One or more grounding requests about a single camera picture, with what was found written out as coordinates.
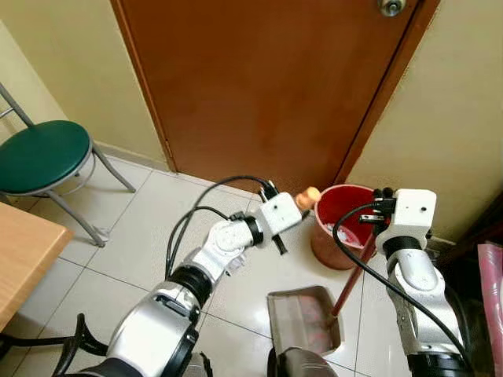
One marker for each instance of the orange broom stick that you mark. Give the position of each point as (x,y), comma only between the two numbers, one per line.
(309,197)

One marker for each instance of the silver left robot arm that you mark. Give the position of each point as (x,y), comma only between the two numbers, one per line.
(157,322)

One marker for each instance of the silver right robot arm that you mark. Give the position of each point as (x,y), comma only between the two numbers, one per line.
(420,283)

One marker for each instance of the red plastic bucket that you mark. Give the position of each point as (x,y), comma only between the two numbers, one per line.
(338,236)

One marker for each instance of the dark wooden furniture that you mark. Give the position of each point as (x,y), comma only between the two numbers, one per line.
(471,236)

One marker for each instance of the grey right robot leg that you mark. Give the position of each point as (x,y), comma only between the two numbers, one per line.
(302,365)

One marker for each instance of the grey robot leg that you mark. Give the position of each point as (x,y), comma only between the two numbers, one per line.
(302,365)
(200,367)

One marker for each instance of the brown wooden door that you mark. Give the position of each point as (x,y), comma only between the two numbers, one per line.
(267,86)

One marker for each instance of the pink rolled mat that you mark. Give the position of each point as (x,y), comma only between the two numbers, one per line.
(492,306)

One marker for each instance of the grey left robot leg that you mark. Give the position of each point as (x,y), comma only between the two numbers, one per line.
(200,367)

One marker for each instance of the silver door knob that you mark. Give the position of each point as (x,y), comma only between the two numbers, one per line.
(391,6)

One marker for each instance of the green round metal stool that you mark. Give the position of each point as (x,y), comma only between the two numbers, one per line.
(43,157)

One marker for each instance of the light wooden table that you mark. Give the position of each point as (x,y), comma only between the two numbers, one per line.
(23,251)

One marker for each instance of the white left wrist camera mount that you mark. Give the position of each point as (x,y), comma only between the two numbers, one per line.
(280,214)

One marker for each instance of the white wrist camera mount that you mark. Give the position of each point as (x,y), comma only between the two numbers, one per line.
(414,212)
(280,214)

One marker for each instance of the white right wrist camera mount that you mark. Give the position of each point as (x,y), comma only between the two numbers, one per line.
(414,212)

